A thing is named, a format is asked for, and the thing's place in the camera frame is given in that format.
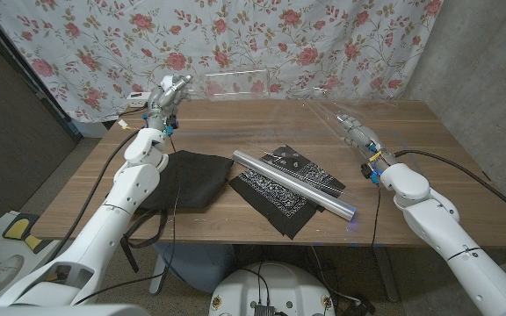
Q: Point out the clear carafe with white lid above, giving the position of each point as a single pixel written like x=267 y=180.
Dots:
x=235 y=85

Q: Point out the grey table leg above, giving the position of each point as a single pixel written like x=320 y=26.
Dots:
x=385 y=272

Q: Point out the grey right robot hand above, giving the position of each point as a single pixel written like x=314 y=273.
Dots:
x=360 y=136

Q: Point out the yellow and black foot pedal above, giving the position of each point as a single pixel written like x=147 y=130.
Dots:
x=18 y=228

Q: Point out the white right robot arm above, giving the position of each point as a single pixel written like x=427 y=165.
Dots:
x=446 y=232

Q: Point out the white robot torso base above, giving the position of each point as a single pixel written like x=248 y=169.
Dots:
x=275 y=285

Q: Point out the black paisley bandana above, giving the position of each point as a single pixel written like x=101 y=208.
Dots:
x=279 y=206

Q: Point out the white power strip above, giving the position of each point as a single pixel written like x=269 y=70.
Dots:
x=139 y=100

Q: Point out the white sneaker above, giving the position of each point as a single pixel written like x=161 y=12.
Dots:
x=7 y=272

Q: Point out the silver cling film roll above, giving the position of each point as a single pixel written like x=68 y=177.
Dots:
x=292 y=184

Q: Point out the transparent cling film sheet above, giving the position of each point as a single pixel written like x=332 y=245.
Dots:
x=314 y=118

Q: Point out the black apron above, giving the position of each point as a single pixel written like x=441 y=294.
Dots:
x=200 y=180

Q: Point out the floral rose backdrop cloth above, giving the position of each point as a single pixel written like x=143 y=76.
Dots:
x=279 y=35

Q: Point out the blue-grey chair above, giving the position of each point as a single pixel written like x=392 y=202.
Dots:
x=196 y=263

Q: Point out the dark mesh partition panel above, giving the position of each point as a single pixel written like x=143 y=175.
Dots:
x=7 y=145

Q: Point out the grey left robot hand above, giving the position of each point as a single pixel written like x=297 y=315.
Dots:
x=165 y=98

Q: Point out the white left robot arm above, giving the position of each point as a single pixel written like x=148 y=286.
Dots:
x=117 y=219

